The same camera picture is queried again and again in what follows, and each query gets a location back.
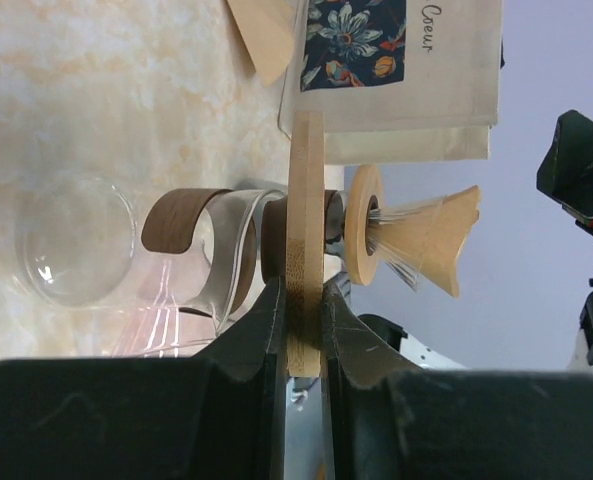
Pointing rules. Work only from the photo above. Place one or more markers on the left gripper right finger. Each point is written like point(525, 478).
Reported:
point(385, 418)

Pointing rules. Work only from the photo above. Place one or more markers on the cream canvas tote bag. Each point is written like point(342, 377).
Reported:
point(397, 81)

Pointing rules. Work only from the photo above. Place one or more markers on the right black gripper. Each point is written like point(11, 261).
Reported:
point(566, 173)

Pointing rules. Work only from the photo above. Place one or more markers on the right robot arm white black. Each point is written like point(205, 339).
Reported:
point(364, 198)

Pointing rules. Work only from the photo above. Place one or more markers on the dark glass carafe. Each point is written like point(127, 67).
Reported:
point(212, 240)

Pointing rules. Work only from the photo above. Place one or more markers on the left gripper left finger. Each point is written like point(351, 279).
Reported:
point(219, 414)

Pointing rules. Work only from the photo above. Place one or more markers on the brown paper filter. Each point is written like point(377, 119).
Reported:
point(425, 239)
point(266, 27)

